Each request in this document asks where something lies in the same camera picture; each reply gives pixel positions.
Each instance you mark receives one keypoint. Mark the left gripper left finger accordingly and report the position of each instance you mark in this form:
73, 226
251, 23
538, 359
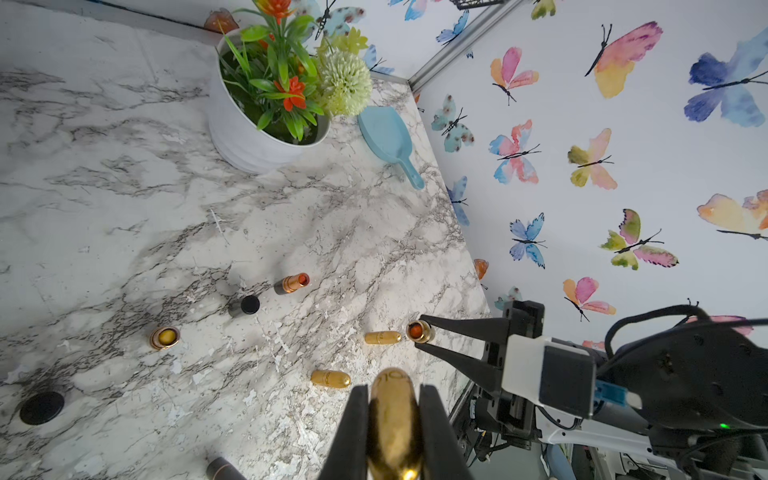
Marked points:
347, 458

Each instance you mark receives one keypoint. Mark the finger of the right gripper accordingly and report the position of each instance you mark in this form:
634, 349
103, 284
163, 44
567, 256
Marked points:
493, 330
486, 376

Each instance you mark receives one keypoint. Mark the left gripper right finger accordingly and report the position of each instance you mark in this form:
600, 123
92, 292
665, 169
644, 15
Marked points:
442, 457

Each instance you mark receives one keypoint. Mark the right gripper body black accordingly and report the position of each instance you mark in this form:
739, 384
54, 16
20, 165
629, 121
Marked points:
509, 415

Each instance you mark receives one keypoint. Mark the gold lipstick cap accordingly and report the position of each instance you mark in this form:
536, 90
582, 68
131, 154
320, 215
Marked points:
394, 446

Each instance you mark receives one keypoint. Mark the gold lipstick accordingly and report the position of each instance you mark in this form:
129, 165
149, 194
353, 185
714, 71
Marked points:
383, 338
331, 379
420, 332

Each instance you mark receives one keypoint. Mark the black lipstick cap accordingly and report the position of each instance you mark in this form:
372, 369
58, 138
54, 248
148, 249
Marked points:
244, 306
41, 408

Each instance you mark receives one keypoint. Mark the black lipstick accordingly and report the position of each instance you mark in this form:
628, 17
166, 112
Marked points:
292, 283
222, 469
164, 338

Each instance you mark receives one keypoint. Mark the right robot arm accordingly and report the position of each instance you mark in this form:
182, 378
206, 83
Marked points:
694, 394

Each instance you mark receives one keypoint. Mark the light blue hand mirror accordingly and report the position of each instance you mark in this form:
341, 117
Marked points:
387, 136

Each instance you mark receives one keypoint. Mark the white potted artificial plant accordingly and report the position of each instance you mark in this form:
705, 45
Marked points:
277, 84

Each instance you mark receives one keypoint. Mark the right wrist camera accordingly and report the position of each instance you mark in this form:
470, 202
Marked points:
555, 375

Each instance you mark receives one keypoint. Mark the black wire wall basket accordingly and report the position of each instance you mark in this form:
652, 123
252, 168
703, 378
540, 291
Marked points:
472, 4

